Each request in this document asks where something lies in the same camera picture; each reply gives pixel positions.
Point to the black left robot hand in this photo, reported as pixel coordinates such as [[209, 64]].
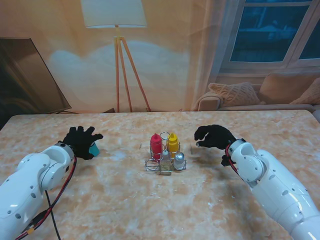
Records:
[[81, 143]]

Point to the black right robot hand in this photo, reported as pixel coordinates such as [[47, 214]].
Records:
[[217, 138]]

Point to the teal shaker with metal cap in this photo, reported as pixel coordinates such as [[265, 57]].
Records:
[[95, 150]]

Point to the white shaker with metal cap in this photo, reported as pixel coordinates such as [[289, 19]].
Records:
[[179, 161]]

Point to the yellow squeeze bottle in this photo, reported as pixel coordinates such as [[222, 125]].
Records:
[[173, 143]]

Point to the clear square glass bottle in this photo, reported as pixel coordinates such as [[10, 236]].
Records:
[[165, 165]]

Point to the red squeeze bottle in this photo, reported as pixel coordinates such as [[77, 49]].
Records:
[[156, 147]]

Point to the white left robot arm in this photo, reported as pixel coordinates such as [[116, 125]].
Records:
[[30, 185]]

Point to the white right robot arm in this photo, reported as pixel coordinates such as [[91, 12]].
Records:
[[275, 185]]

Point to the knitted beige cushion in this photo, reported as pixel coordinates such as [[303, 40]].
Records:
[[235, 93]]

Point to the beige sofa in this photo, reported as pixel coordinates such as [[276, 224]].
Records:
[[275, 105]]

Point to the dark flat television screen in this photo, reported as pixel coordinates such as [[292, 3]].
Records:
[[22, 82]]

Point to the tripod floor lamp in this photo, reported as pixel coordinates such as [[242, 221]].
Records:
[[115, 15]]

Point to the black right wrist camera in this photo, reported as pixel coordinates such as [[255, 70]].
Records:
[[225, 161]]

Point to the window with white frame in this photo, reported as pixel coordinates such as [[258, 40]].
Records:
[[262, 32]]

